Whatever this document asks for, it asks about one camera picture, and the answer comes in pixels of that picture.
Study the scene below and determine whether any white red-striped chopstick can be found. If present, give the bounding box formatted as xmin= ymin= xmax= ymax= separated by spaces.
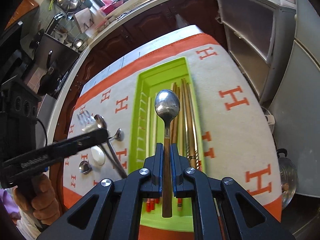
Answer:
xmin=150 ymin=112 xmax=158 ymax=211
xmin=145 ymin=97 xmax=151 ymax=212

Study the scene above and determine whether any bamboo chopstick red end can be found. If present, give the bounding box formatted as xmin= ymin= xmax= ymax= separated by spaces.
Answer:
xmin=183 ymin=79 xmax=200 ymax=170

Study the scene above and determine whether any long steel spoon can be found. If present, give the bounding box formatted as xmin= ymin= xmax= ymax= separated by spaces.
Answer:
xmin=109 ymin=128 xmax=124 ymax=141

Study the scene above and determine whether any white ceramic soup spoon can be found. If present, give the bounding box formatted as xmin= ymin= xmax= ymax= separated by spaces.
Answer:
xmin=91 ymin=146 xmax=105 ymax=166

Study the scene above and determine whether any small steel spoon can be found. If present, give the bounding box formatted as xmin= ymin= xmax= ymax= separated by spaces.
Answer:
xmin=79 ymin=160 xmax=92 ymax=174

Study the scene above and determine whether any steel fork white handle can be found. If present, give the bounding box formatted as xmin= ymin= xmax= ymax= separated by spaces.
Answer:
xmin=77 ymin=110 xmax=100 ymax=133

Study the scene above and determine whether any wooden-handled steel spoon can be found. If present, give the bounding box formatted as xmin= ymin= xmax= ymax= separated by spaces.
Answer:
xmin=155 ymin=89 xmax=180 ymax=218

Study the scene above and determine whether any person's left hand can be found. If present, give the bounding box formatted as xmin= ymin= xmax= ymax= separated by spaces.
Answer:
xmin=14 ymin=173 xmax=60 ymax=225

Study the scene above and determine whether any green plastic utensil tray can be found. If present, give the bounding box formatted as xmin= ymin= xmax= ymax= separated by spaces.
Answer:
xmin=127 ymin=56 xmax=206 ymax=233

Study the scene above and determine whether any orange beige H-pattern cloth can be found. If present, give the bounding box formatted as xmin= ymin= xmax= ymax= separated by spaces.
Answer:
xmin=62 ymin=32 xmax=283 ymax=240

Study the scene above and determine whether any black wok on stove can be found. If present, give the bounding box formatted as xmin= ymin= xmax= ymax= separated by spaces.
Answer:
xmin=37 ymin=50 xmax=62 ymax=96

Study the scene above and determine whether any grey refrigerator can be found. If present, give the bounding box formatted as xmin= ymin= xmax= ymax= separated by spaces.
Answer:
xmin=270 ymin=0 xmax=320 ymax=197

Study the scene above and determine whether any hanging steel pot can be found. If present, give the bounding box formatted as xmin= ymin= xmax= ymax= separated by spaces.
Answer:
xmin=57 ymin=0 xmax=81 ymax=12

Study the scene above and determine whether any grey cabinet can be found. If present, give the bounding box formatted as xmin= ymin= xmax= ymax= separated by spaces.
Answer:
xmin=217 ymin=0 xmax=296 ymax=105

